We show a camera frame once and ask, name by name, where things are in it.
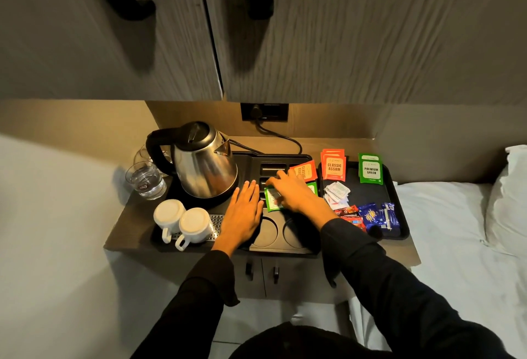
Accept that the person's right hand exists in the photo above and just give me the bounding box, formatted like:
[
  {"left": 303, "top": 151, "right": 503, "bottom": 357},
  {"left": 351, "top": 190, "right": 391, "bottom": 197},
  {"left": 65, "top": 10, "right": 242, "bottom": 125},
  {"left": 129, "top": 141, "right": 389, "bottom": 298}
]
[{"left": 265, "top": 169, "right": 339, "bottom": 232}]

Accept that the person's left hand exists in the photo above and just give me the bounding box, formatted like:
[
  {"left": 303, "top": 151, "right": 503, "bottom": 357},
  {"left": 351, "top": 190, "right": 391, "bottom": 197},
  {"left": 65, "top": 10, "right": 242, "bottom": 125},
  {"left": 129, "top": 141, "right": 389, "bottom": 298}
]
[{"left": 212, "top": 180, "right": 265, "bottom": 257}]

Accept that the person's left forearm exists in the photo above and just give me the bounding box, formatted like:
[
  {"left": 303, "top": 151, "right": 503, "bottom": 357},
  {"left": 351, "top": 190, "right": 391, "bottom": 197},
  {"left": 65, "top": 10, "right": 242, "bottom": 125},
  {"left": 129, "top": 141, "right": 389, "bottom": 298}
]
[{"left": 131, "top": 249, "right": 242, "bottom": 359}]

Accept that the person's right forearm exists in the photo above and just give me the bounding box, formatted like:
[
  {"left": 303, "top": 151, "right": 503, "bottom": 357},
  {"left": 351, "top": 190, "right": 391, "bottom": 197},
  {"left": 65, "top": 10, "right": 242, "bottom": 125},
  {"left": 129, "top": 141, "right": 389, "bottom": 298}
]
[{"left": 320, "top": 218, "right": 516, "bottom": 359}]

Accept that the metal drip grate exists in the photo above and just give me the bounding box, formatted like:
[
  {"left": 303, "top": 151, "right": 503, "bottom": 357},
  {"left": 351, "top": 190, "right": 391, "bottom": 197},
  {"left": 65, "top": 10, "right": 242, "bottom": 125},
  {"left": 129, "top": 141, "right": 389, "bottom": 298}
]
[{"left": 170, "top": 214, "right": 225, "bottom": 243}]

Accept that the black kettle welcome tray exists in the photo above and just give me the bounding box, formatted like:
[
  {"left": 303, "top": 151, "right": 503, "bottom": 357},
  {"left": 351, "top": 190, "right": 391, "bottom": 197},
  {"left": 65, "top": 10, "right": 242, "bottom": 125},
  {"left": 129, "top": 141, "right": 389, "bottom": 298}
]
[{"left": 150, "top": 153, "right": 323, "bottom": 255}]

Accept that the steel electric kettle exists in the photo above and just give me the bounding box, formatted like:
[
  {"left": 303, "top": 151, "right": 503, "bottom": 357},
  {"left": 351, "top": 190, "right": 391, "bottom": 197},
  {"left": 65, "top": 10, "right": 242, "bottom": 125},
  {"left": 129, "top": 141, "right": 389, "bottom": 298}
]
[{"left": 145, "top": 121, "right": 239, "bottom": 199}]

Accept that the white ceramic cup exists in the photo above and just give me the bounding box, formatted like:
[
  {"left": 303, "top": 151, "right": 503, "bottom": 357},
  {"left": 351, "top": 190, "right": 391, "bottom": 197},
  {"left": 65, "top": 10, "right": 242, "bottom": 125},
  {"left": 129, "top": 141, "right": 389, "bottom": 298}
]
[
  {"left": 175, "top": 207, "right": 215, "bottom": 252},
  {"left": 153, "top": 199, "right": 187, "bottom": 244}
]

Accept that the grey bedside cabinet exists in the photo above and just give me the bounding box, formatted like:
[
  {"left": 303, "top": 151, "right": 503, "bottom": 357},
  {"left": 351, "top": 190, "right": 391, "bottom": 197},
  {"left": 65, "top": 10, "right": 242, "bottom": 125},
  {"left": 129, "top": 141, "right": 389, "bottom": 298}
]
[{"left": 231, "top": 252, "right": 355, "bottom": 302}]

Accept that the black flat serving tray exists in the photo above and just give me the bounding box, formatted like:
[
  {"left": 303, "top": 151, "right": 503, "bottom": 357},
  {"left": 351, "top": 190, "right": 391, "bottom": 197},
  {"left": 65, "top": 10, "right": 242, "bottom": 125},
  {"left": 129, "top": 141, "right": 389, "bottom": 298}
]
[{"left": 316, "top": 160, "right": 411, "bottom": 241}]

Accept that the clear drinking glass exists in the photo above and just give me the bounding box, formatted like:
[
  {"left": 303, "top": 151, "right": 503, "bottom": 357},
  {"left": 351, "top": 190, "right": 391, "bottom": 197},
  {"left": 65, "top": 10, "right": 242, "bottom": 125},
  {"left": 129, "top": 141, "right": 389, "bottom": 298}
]
[
  {"left": 133, "top": 144, "right": 173, "bottom": 178},
  {"left": 125, "top": 161, "right": 167, "bottom": 201}
]

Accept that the blue creamer sachet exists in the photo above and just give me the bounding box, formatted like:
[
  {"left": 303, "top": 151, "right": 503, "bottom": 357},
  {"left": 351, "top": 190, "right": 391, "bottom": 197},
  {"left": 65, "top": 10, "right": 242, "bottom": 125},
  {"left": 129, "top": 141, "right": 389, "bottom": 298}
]
[
  {"left": 380, "top": 202, "right": 401, "bottom": 237},
  {"left": 357, "top": 203, "right": 386, "bottom": 230}
]

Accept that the person's black clothed torso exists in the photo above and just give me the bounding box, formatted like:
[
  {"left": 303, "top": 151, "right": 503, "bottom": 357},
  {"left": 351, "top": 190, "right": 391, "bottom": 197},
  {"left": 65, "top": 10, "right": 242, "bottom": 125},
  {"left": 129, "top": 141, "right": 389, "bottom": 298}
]
[{"left": 228, "top": 321, "right": 396, "bottom": 359}]

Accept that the white bed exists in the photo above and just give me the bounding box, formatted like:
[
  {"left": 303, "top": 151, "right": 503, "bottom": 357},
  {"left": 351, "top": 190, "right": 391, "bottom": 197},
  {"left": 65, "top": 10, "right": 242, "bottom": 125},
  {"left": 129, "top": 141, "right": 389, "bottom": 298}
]
[{"left": 349, "top": 182, "right": 527, "bottom": 359}]

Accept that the grey wooden wardrobe door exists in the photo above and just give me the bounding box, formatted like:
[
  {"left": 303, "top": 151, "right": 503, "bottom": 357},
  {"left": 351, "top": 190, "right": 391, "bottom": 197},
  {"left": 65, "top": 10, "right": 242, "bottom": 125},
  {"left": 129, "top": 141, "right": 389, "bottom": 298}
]
[
  {"left": 197, "top": 0, "right": 527, "bottom": 105},
  {"left": 0, "top": 0, "right": 223, "bottom": 102}
]

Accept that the white pillow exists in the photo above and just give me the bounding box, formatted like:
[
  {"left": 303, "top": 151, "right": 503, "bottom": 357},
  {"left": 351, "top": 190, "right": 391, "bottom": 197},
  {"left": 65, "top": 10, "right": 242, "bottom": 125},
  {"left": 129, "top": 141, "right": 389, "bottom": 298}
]
[{"left": 484, "top": 144, "right": 527, "bottom": 259}]

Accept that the black kettle power cable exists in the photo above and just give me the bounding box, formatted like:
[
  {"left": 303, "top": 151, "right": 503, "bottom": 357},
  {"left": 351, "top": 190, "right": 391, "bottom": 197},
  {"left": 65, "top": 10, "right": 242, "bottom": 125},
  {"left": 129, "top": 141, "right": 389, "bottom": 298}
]
[{"left": 231, "top": 117, "right": 304, "bottom": 156}]

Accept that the black wall power socket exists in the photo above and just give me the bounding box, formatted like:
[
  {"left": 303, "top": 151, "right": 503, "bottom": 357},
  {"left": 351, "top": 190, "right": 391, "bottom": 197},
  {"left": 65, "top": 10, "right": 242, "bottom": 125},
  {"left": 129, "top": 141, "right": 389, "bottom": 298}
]
[{"left": 240, "top": 103, "right": 290, "bottom": 122}]

